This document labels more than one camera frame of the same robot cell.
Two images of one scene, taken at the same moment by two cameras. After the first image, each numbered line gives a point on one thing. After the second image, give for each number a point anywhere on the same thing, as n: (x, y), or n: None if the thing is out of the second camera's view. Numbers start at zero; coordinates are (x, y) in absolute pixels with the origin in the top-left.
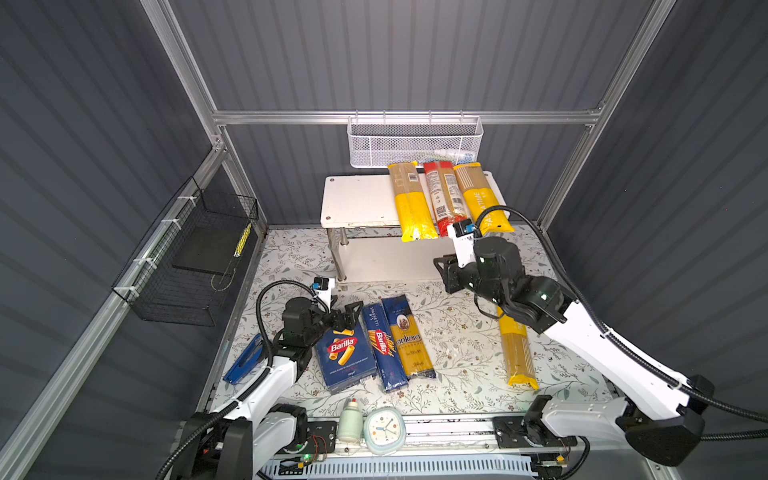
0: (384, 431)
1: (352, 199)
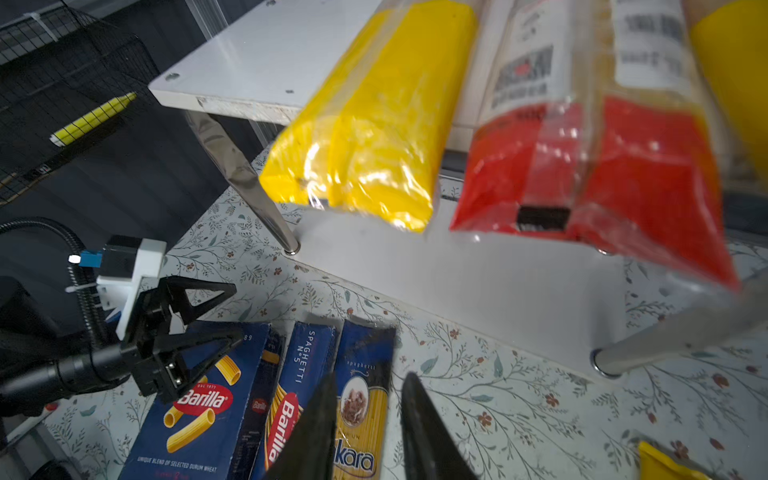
0: None
1: (241, 75)
